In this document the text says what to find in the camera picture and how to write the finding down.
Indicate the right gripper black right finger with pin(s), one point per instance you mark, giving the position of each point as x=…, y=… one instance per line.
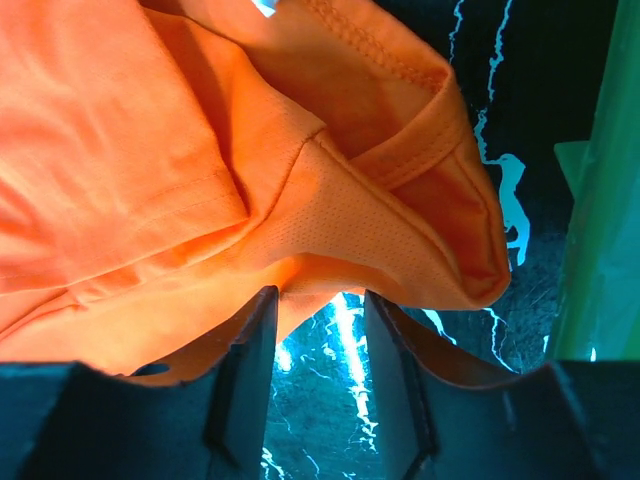
x=446, y=414

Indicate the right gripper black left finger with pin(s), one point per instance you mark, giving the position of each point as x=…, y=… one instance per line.
x=198, y=413

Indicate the orange t shirt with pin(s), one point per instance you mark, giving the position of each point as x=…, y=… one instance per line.
x=162, y=161

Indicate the green plastic tray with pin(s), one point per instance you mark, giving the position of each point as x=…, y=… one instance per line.
x=597, y=316

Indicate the black marbled table mat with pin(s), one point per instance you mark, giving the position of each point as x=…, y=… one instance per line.
x=530, y=72

